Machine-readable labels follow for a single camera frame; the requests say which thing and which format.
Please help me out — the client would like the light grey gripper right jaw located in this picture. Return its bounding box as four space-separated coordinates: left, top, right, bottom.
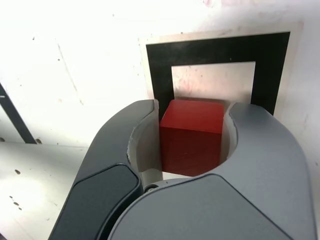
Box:
99 101 320 240

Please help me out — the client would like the red cube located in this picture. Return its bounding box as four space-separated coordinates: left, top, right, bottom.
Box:
159 99 225 179

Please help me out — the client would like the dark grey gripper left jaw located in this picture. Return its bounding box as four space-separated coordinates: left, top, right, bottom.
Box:
49 98 166 240

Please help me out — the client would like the black tape strip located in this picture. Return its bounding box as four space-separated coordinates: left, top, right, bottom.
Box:
0 82 38 145

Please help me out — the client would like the black tape square outline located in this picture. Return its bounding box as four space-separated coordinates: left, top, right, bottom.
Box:
145 31 292 116

